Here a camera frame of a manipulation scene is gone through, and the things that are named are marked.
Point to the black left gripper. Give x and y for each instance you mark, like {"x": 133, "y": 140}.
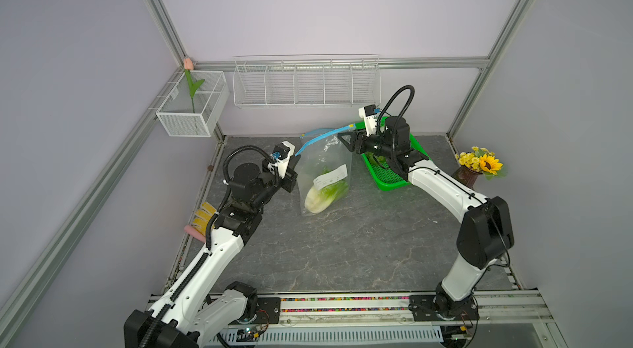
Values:
{"x": 288, "y": 180}

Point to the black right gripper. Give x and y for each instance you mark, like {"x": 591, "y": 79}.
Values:
{"x": 359, "y": 136}

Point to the chinese cabbage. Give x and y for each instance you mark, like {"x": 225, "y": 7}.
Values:
{"x": 317, "y": 200}

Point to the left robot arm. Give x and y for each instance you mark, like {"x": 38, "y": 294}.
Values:
{"x": 182, "y": 317}

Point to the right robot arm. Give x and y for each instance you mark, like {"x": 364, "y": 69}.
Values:
{"x": 485, "y": 235}

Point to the green plastic basket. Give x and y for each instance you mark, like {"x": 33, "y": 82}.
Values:
{"x": 390, "y": 170}

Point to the yellow toy hand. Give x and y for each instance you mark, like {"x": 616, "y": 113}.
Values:
{"x": 202, "y": 216}

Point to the dark glass vase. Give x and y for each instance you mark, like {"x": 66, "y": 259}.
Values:
{"x": 466, "y": 176}

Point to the yellow sunflower bouquet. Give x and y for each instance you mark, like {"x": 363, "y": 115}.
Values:
{"x": 482, "y": 161}

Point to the artificial pink tulip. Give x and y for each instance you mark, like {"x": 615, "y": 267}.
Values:
{"x": 193, "y": 86}

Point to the white wire wall shelf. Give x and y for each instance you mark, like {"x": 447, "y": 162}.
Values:
{"x": 306, "y": 81}

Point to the white mesh wall basket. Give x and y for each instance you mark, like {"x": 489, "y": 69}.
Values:
{"x": 175, "y": 111}

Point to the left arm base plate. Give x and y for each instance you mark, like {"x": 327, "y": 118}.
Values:
{"x": 267, "y": 310}

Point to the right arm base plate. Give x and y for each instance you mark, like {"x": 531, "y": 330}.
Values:
{"x": 440, "y": 307}

